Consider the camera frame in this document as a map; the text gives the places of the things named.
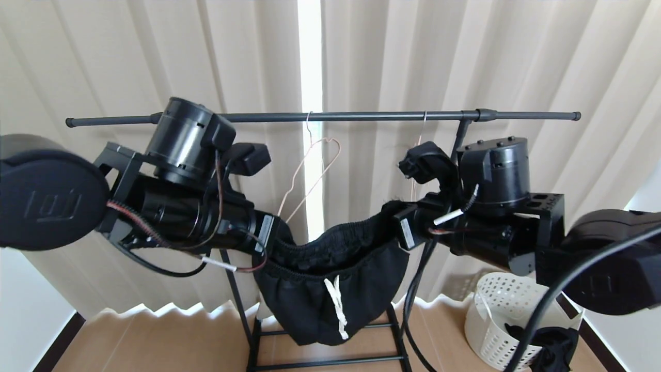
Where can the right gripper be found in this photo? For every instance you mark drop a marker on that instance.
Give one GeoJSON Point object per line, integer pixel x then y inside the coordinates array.
{"type": "Point", "coordinates": [480, 240]}

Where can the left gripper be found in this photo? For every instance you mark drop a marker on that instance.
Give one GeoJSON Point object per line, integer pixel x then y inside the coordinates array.
{"type": "Point", "coordinates": [196, 217]}

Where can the black shorts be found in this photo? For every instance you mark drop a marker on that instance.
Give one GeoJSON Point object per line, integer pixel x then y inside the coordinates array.
{"type": "Point", "coordinates": [310, 299]}

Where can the pink clothes hanger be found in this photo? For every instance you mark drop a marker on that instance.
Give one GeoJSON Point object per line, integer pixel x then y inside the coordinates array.
{"type": "Point", "coordinates": [424, 118]}
{"type": "Point", "coordinates": [309, 129]}

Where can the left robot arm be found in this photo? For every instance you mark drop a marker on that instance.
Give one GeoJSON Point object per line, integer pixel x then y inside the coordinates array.
{"type": "Point", "coordinates": [46, 196]}

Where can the white laundry basket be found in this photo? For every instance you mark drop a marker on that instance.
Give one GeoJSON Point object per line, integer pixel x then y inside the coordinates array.
{"type": "Point", "coordinates": [496, 330]}

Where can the black clothes rack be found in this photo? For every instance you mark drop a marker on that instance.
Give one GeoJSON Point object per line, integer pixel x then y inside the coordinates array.
{"type": "Point", "coordinates": [361, 115]}

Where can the black garment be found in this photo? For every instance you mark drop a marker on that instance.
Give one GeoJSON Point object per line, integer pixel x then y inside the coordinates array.
{"type": "Point", "coordinates": [552, 341]}

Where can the beige curtain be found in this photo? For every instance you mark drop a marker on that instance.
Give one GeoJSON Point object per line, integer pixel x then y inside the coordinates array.
{"type": "Point", "coordinates": [568, 51]}
{"type": "Point", "coordinates": [129, 51]}

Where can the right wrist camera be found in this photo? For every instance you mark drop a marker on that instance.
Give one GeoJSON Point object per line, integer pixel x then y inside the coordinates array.
{"type": "Point", "coordinates": [426, 163]}

